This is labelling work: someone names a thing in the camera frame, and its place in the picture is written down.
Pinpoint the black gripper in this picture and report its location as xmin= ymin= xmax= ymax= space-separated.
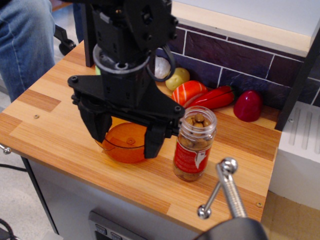
xmin=67 ymin=68 xmax=185 ymax=159

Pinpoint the almond jar with red label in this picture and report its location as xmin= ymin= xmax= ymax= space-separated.
xmin=173 ymin=106 xmax=217 ymax=182

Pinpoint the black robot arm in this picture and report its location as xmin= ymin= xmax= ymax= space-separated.
xmin=67 ymin=0 xmax=185 ymax=159

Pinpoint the orange transparent plastic pot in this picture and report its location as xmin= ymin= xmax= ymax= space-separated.
xmin=96 ymin=117 xmax=147 ymax=164

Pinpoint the green toy cabbage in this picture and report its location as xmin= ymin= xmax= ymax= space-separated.
xmin=95 ymin=66 xmax=101 ymax=76

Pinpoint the orange toy salmon piece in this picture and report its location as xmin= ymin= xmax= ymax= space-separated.
xmin=171 ymin=80 xmax=208 ymax=108

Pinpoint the white toy garlic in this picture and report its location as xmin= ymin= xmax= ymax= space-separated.
xmin=154 ymin=56 xmax=171 ymax=79

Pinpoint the yellow toy potato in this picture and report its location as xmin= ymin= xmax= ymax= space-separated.
xmin=165 ymin=67 xmax=190 ymax=91

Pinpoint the grey control panel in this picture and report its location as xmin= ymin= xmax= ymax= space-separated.
xmin=88 ymin=211 xmax=145 ymax=240

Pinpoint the red toy chili pepper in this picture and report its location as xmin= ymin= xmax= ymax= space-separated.
xmin=187 ymin=85 xmax=237 ymax=109

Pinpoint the black office chair base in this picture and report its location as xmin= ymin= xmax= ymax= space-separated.
xmin=54 ymin=24 xmax=76 ymax=56

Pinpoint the small metal knob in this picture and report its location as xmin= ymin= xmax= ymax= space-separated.
xmin=0 ymin=145 xmax=12 ymax=155

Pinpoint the person leg in jeans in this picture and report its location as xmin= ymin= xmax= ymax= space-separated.
xmin=0 ymin=0 xmax=55 ymax=101

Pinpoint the metal clamp screw handle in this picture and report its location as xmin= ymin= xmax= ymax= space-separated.
xmin=192 ymin=157 xmax=270 ymax=240

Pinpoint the black shelf post left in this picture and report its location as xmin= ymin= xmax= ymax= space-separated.
xmin=81 ymin=3 xmax=97 ymax=67

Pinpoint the black shelf post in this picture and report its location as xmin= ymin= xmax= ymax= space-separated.
xmin=274 ymin=30 xmax=320 ymax=131
xmin=81 ymin=3 xmax=97 ymax=67

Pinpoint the black cable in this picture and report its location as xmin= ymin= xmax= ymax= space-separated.
xmin=0 ymin=163 xmax=28 ymax=173

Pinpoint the black shelf post right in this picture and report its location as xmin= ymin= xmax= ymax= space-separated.
xmin=274 ymin=30 xmax=320 ymax=131

